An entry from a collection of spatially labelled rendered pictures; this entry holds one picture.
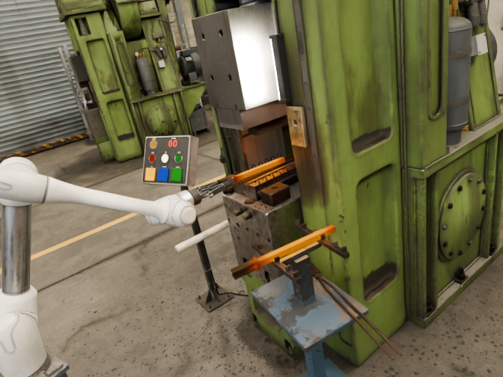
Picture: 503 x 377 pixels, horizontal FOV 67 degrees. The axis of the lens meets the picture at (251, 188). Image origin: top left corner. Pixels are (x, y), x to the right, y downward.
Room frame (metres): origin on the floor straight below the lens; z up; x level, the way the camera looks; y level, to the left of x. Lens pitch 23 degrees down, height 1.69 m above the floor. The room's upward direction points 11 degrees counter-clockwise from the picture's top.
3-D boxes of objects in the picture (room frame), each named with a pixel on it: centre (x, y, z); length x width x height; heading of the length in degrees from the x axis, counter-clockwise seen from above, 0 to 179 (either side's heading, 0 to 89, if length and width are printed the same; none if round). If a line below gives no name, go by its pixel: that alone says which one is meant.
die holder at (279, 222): (1.82, -0.18, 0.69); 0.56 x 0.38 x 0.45; 122
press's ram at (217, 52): (1.83, -0.16, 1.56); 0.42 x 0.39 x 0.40; 122
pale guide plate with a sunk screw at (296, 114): (1.56, -0.24, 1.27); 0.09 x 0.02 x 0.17; 32
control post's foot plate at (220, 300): (2.18, 0.41, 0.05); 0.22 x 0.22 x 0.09; 32
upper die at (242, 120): (1.87, -0.14, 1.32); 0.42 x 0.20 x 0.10; 122
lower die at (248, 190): (1.87, -0.14, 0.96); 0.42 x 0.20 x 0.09; 122
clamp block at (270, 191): (1.63, -0.11, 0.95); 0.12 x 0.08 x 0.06; 122
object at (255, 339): (1.73, 0.08, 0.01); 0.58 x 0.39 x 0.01; 32
